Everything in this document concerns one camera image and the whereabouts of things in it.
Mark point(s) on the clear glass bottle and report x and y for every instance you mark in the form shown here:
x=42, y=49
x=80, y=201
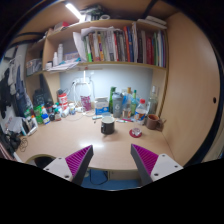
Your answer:
x=153, y=101

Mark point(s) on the green plastic bottle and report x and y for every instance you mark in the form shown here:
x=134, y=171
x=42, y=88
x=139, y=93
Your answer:
x=111, y=96

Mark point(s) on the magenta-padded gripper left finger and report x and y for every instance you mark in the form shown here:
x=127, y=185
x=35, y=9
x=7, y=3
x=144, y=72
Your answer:
x=71, y=163

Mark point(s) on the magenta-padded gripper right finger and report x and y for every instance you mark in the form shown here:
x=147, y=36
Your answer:
x=153, y=165

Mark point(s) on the white and blue carton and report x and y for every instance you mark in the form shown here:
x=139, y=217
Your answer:
x=101, y=107

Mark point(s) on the ceiling light tube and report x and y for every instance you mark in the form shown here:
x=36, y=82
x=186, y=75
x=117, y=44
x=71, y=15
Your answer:
x=74, y=11

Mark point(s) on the brown mug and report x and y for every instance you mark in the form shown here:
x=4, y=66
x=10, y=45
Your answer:
x=152, y=122

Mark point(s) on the black mug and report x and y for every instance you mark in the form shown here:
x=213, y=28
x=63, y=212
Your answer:
x=107, y=126

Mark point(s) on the wooden shelf unit with books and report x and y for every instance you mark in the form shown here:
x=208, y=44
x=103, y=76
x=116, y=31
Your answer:
x=116, y=46

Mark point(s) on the magenta pouch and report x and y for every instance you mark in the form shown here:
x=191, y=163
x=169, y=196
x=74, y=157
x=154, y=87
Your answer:
x=86, y=103

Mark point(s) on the white wall socket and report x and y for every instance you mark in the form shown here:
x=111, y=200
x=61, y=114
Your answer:
x=80, y=82

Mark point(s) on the flat round red coaster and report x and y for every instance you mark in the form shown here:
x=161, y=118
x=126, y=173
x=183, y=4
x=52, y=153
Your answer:
x=131, y=134

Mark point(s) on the yellow-capped bottle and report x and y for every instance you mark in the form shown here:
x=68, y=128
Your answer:
x=127, y=96

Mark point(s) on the grey shaker bottle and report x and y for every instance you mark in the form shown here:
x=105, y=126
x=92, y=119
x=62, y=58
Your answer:
x=117, y=106

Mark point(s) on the clear red-capped water bottle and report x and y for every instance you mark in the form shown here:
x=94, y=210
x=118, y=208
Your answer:
x=140, y=113

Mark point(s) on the small green glass bottle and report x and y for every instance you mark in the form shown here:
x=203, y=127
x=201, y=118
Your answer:
x=134, y=103

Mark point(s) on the red and white can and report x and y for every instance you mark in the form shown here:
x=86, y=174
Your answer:
x=63, y=101

